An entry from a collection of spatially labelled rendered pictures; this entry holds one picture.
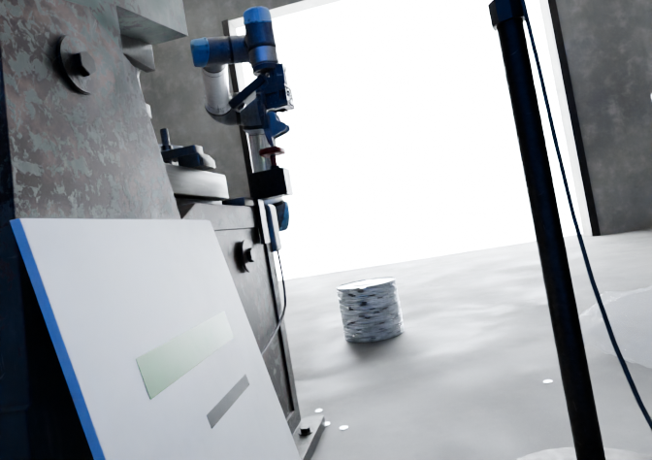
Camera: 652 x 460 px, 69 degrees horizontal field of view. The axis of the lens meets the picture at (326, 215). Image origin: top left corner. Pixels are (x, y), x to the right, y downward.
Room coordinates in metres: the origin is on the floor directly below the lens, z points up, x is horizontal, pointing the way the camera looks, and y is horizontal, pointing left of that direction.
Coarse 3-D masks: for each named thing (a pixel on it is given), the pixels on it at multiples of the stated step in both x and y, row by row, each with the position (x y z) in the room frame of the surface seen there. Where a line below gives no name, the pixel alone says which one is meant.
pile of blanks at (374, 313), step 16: (368, 288) 2.18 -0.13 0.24; (384, 288) 2.20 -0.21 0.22; (352, 304) 2.21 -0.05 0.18; (368, 304) 2.18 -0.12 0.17; (384, 304) 2.20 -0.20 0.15; (352, 320) 2.22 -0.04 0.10; (368, 320) 2.22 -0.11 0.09; (384, 320) 2.19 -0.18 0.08; (400, 320) 2.27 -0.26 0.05; (352, 336) 2.23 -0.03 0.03; (368, 336) 2.22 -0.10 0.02; (384, 336) 2.19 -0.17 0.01
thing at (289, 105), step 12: (264, 72) 1.22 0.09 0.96; (276, 72) 1.21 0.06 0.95; (264, 84) 1.22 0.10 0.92; (276, 84) 1.21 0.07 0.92; (288, 84) 1.24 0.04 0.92; (264, 96) 1.20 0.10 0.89; (276, 96) 1.21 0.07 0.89; (288, 96) 1.22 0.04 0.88; (276, 108) 1.21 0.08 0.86; (288, 108) 1.23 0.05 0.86
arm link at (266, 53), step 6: (258, 48) 1.20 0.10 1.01; (264, 48) 1.20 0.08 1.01; (270, 48) 1.21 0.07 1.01; (276, 48) 1.22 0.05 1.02; (252, 54) 1.21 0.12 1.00; (258, 54) 1.20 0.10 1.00; (264, 54) 1.20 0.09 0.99; (270, 54) 1.20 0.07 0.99; (276, 54) 1.22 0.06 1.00; (252, 60) 1.21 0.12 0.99; (258, 60) 1.20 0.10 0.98; (264, 60) 1.20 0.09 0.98; (270, 60) 1.20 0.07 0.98; (276, 60) 1.21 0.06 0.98; (252, 66) 1.22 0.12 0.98
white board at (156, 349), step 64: (64, 256) 0.51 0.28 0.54; (128, 256) 0.62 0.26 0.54; (192, 256) 0.81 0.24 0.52; (64, 320) 0.47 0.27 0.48; (128, 320) 0.57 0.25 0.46; (192, 320) 0.73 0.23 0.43; (128, 384) 0.53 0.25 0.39; (192, 384) 0.66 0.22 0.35; (256, 384) 0.87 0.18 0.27; (128, 448) 0.49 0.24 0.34; (192, 448) 0.60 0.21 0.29; (256, 448) 0.78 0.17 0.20
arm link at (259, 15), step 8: (248, 8) 1.21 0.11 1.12; (256, 8) 1.20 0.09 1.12; (264, 8) 1.21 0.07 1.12; (248, 16) 1.20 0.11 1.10; (256, 16) 1.20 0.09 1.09; (264, 16) 1.21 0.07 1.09; (248, 24) 1.21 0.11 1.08; (256, 24) 1.20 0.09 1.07; (264, 24) 1.20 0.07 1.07; (272, 24) 1.22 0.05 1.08; (248, 32) 1.21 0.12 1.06; (256, 32) 1.20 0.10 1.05; (264, 32) 1.20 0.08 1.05; (272, 32) 1.22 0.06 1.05; (248, 40) 1.21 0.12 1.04; (256, 40) 1.20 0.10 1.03; (264, 40) 1.20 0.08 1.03; (272, 40) 1.21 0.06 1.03; (248, 48) 1.22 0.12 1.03
